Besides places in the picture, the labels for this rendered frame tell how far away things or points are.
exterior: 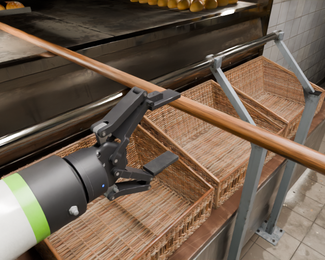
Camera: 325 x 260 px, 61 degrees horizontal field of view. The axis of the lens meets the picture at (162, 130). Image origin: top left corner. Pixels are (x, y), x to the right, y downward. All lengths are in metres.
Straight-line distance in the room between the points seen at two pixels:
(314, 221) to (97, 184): 1.84
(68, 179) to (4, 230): 0.09
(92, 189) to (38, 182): 0.07
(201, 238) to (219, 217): 0.12
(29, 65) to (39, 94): 0.11
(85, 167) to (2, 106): 0.64
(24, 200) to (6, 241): 0.04
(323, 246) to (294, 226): 0.18
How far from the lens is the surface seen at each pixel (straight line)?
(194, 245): 1.07
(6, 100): 0.99
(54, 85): 1.04
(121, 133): 0.42
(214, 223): 1.14
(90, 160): 0.39
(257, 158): 0.99
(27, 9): 1.84
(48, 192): 0.36
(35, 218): 0.36
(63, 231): 1.15
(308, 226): 2.07
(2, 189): 0.37
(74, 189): 0.37
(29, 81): 0.98
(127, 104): 0.41
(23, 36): 1.19
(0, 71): 0.94
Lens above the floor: 1.46
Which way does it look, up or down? 33 degrees down
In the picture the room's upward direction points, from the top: straight up
